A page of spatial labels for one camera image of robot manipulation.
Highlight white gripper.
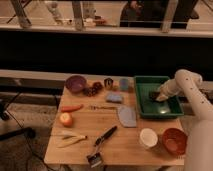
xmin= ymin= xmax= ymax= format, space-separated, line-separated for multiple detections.
xmin=156 ymin=79 xmax=179 ymax=102

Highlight dark eraser block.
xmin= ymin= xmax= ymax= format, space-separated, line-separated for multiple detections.
xmin=149 ymin=91 xmax=159 ymax=101

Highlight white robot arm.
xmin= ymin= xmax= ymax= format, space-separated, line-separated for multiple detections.
xmin=156 ymin=69 xmax=213 ymax=171

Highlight green plastic tray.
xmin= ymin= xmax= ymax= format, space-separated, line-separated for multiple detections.
xmin=134 ymin=76 xmax=184 ymax=119

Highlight light blue cup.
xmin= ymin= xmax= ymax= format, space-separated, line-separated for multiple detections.
xmin=119 ymin=78 xmax=129 ymax=91

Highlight grey blue cloth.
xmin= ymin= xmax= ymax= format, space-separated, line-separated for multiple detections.
xmin=117 ymin=105 xmax=137 ymax=128

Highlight red bowl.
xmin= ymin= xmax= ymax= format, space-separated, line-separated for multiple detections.
xmin=162 ymin=128 xmax=187 ymax=156

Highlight white cup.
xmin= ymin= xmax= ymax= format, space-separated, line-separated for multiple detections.
xmin=139 ymin=128 xmax=158 ymax=149

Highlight blue sponge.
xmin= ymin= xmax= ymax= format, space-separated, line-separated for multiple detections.
xmin=106 ymin=92 xmax=123 ymax=103

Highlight dark red grapes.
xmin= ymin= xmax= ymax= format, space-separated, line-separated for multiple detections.
xmin=83 ymin=82 xmax=103 ymax=97

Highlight wooden table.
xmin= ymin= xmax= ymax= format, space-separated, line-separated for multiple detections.
xmin=43 ymin=79 xmax=188 ymax=167

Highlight thin metal skewer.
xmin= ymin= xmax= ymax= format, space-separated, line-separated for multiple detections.
xmin=89 ymin=106 xmax=117 ymax=110

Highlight purple bowl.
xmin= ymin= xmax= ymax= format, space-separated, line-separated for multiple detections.
xmin=65 ymin=75 xmax=87 ymax=93

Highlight red yellow apple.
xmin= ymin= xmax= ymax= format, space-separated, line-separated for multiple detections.
xmin=59 ymin=113 xmax=73 ymax=127

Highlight black stand with cable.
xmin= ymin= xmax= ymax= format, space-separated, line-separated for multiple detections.
xmin=0 ymin=94 xmax=36 ymax=141

